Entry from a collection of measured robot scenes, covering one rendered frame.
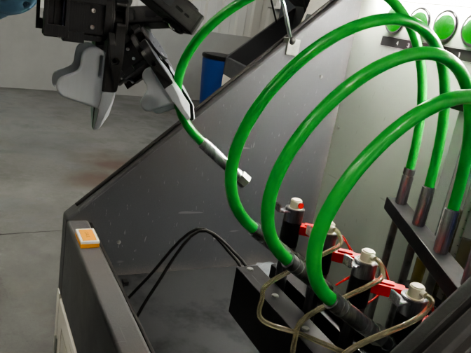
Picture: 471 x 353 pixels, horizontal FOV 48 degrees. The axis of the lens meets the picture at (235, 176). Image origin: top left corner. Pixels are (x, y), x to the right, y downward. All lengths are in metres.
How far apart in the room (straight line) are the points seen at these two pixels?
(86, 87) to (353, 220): 0.67
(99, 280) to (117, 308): 0.08
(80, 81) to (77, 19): 0.06
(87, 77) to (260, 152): 0.56
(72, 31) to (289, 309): 0.44
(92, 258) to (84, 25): 0.42
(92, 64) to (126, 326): 0.33
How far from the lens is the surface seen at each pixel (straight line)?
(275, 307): 0.74
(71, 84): 0.58
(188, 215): 1.05
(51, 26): 0.56
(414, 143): 0.86
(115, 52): 0.56
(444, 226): 0.71
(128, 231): 1.03
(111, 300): 0.76
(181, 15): 0.60
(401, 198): 0.88
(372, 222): 1.06
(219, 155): 0.80
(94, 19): 0.57
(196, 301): 1.01
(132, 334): 0.70
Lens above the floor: 1.35
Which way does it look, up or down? 17 degrees down
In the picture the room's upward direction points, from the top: 10 degrees clockwise
